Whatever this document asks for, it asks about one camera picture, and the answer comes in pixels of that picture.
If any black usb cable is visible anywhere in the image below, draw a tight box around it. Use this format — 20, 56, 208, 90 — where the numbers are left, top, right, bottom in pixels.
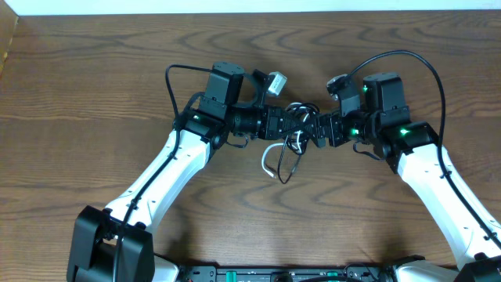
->
273, 102, 322, 185

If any white usb cable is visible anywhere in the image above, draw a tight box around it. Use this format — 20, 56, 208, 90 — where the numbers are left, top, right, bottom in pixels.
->
261, 102, 311, 179

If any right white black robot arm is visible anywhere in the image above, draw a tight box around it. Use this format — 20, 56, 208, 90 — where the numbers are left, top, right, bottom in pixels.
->
307, 73, 500, 281

